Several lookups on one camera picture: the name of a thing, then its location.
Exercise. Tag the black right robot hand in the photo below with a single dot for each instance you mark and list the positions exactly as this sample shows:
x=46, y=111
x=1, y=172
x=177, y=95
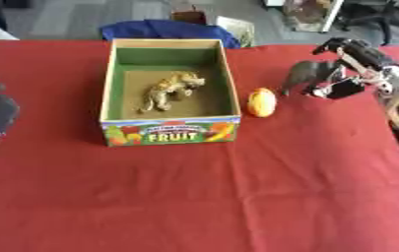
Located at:
x=362, y=54

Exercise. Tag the cardboard box with green inside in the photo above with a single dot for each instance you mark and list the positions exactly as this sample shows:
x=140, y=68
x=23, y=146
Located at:
x=171, y=92

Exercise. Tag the black office chair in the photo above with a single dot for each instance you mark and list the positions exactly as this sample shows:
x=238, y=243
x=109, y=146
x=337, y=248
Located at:
x=380, y=18

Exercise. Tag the grey toy elephant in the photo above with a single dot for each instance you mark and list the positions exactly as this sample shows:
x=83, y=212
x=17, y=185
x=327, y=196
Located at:
x=310, y=75

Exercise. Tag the orange yellow toy fruit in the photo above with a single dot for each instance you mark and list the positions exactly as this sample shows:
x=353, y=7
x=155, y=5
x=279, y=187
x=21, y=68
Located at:
x=262, y=102

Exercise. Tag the pale framed board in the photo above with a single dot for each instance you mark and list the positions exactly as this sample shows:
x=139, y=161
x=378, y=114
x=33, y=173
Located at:
x=237, y=30

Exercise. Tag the tan toy lion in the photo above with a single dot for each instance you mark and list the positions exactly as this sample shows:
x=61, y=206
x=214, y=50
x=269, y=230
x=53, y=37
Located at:
x=171, y=89

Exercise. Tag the brown bag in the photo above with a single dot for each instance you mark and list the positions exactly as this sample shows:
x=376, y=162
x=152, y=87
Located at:
x=189, y=15

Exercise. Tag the blue chair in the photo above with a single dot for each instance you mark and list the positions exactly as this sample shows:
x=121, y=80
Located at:
x=168, y=30

